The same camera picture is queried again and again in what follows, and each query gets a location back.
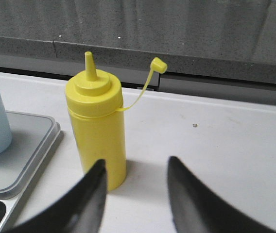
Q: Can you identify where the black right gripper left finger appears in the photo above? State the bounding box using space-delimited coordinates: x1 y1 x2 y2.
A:
7 159 107 233

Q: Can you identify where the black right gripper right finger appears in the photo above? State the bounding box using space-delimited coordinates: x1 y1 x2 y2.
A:
167 156 274 233

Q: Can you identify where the yellow squeeze bottle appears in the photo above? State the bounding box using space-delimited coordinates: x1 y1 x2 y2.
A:
65 51 168 191

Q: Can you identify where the silver digital kitchen scale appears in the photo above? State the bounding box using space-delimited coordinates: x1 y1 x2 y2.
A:
0 111 61 232

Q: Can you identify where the grey stone counter ledge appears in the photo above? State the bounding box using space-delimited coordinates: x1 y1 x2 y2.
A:
0 0 276 105

